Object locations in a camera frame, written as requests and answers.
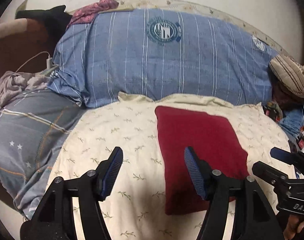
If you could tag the maroon patterned cloth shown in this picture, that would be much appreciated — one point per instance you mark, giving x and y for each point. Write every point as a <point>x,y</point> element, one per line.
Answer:
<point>87,14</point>

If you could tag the brown wooden headboard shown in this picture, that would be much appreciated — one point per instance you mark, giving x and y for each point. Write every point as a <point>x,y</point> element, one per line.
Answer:
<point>24,44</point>

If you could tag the dark red knit sweater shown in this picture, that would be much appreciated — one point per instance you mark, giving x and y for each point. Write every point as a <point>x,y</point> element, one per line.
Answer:
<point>212,138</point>

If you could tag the clutter beside bed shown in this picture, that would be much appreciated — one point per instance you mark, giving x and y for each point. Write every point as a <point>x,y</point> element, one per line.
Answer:
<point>291,122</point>

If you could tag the white charger with cable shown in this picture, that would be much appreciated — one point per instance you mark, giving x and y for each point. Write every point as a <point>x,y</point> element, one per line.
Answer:
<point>49,60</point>

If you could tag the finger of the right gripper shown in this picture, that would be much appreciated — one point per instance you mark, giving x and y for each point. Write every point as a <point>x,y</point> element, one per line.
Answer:
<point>269,174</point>
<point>290,158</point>

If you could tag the grey plaid bed sheet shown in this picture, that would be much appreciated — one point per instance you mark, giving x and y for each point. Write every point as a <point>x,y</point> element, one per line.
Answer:
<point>33,128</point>

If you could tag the black garment on headboard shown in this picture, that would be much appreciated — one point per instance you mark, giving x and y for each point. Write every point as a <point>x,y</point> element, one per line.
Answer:
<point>55,20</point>

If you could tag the grey crumpled cloth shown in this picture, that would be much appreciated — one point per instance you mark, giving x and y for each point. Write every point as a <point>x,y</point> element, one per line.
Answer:
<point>13,84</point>

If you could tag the cream leaf-print quilt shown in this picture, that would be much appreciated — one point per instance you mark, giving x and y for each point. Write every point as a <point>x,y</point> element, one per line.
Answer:
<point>136,207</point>

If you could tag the blue plaid pillow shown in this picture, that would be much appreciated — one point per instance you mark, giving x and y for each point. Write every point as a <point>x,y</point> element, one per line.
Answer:
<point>156,53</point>

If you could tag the person's right hand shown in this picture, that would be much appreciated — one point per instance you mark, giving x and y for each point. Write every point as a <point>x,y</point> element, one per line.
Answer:
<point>294,226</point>

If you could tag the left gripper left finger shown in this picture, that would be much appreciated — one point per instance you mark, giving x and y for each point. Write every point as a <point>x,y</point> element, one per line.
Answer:
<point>54,216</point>

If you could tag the striped beige pillow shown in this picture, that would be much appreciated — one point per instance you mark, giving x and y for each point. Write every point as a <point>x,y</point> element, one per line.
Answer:
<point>289,73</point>

